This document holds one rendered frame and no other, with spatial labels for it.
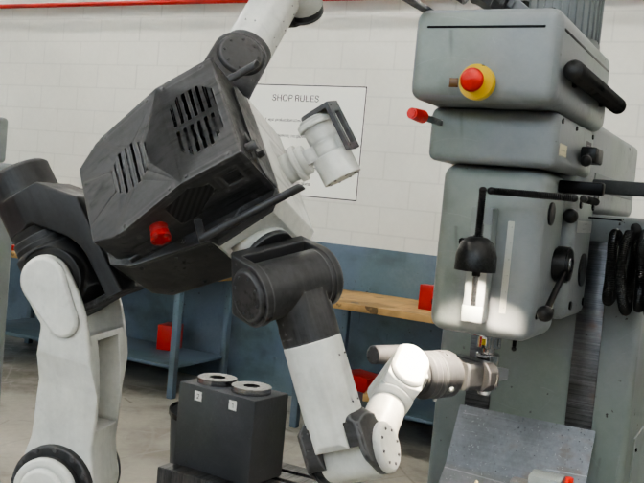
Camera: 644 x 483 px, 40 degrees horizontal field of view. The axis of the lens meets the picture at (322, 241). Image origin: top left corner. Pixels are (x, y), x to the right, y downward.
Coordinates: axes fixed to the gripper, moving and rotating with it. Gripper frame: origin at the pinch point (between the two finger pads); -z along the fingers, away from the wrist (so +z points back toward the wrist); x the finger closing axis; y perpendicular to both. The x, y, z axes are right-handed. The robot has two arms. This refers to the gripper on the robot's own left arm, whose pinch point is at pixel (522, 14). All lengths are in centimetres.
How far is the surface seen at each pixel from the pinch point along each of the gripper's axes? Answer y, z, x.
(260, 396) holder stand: -95, 0, -6
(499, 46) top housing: -9.9, -3.2, 22.1
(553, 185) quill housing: -23.3, -23.9, 5.2
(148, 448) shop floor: -267, 77, -292
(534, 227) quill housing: -31.5, -25.7, 10.3
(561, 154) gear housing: -18.3, -21.9, 11.2
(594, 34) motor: 8.1, -11.8, -20.1
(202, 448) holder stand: -113, 3, -6
